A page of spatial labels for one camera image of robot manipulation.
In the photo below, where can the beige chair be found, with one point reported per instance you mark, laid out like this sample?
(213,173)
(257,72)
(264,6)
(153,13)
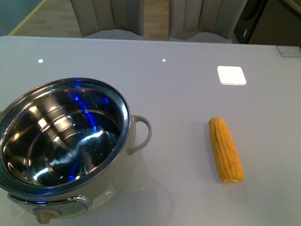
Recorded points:
(204,21)
(110,19)

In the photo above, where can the yellow corn cob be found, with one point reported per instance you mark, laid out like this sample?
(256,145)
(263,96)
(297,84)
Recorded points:
(228,164)

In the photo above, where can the beige chair left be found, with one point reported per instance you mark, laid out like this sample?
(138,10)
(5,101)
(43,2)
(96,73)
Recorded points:
(110,19)

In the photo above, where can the table label sticker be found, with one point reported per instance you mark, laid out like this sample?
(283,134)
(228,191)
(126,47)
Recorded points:
(289,51)

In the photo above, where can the cream electric pot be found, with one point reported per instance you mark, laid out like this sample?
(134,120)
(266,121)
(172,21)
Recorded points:
(67,147)

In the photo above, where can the beige chair right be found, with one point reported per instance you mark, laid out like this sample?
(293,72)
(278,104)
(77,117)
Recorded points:
(204,21)

